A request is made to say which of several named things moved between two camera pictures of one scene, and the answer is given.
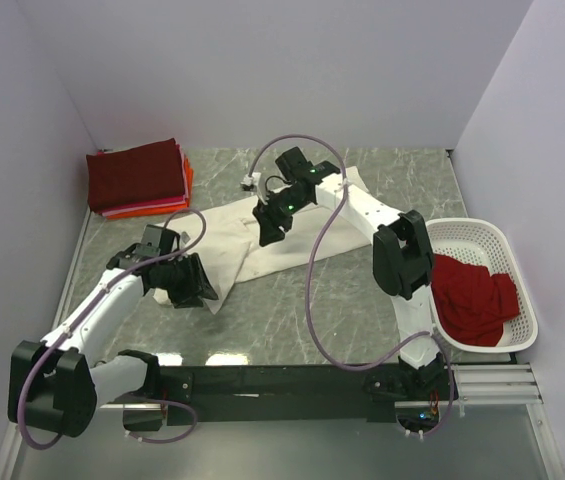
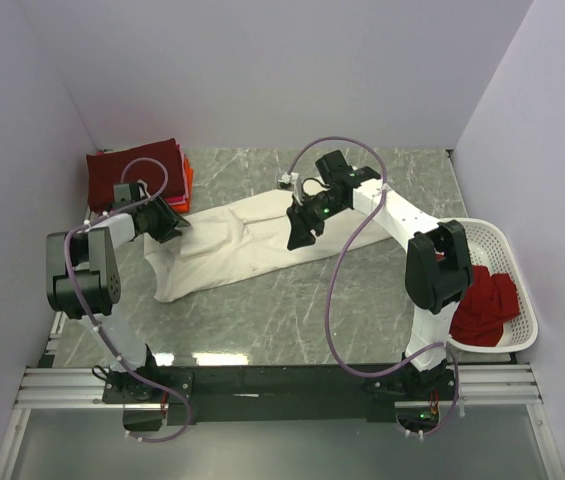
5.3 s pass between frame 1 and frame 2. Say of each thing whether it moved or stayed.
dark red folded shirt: stayed
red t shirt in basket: stayed
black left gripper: moved
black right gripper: moved
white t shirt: moved
